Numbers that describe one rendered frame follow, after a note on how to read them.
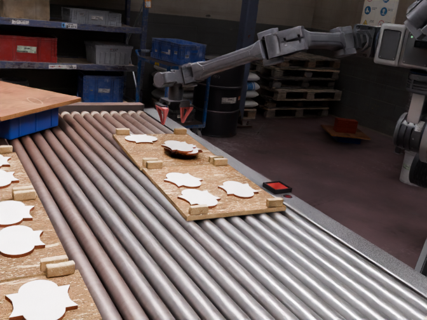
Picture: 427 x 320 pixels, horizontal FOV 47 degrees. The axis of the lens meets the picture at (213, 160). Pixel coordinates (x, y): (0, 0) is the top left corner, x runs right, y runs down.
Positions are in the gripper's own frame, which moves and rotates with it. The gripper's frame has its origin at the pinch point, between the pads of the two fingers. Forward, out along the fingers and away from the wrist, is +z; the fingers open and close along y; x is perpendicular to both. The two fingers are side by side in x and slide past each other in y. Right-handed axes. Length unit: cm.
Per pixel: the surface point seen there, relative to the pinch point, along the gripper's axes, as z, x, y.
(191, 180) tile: 11.2, -30.7, -13.0
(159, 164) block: 10.4, -15.4, -15.7
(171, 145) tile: 8.2, -4.0, -2.5
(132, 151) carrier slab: 12.6, 5.4, -14.3
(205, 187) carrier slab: 12.0, -36.7, -11.5
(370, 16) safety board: -43, 256, 524
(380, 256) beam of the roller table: 13, -94, 6
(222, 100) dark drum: 66, 257, 262
